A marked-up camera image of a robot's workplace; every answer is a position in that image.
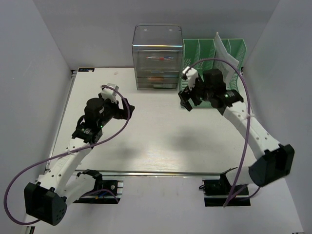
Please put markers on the clear drawer storage box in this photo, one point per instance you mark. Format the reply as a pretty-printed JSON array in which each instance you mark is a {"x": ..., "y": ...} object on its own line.
[{"x": 157, "y": 40}]

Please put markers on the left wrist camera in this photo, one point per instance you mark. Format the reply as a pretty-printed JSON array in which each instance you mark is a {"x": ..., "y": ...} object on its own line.
[{"x": 108, "y": 91}]

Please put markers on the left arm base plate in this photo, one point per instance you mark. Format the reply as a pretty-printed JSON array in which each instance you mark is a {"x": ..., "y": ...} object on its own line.
[{"x": 109, "y": 192}]

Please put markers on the mesh document pouch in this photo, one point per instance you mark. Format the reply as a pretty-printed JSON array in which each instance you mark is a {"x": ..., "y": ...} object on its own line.
[{"x": 221, "y": 53}]

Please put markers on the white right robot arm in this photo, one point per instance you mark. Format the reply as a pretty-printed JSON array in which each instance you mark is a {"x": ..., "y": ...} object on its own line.
[{"x": 273, "y": 160}]

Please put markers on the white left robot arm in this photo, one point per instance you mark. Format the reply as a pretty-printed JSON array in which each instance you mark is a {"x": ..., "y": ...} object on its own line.
[{"x": 48, "y": 199}]

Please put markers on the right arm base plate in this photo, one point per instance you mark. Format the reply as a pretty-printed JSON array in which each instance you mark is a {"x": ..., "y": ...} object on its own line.
[{"x": 215, "y": 194}]

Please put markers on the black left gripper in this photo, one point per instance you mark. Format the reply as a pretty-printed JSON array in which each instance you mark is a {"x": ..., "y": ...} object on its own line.
[{"x": 121, "y": 113}]

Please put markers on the red pen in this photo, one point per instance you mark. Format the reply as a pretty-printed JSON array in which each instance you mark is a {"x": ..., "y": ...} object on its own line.
[{"x": 155, "y": 58}]

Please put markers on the black label sticker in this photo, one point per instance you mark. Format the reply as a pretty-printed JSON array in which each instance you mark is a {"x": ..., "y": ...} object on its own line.
[{"x": 86, "y": 70}]

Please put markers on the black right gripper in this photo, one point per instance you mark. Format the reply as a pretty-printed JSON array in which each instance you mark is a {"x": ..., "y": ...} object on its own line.
[{"x": 185, "y": 95}]

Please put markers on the blue highlighter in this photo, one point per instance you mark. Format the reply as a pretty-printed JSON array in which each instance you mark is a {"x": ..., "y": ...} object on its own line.
[{"x": 171, "y": 76}]

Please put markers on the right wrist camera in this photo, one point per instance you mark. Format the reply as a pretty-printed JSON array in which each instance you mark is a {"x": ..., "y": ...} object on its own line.
[{"x": 190, "y": 75}]

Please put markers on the green cap highlighter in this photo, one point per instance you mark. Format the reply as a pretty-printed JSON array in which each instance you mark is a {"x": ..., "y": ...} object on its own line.
[{"x": 157, "y": 86}]

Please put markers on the green file organizer rack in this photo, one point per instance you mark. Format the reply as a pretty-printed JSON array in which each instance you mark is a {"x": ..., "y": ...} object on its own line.
[{"x": 197, "y": 49}]

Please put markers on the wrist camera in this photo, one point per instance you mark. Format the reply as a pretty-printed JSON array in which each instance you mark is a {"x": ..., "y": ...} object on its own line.
[
  {"x": 108, "y": 91},
  {"x": 190, "y": 75}
]

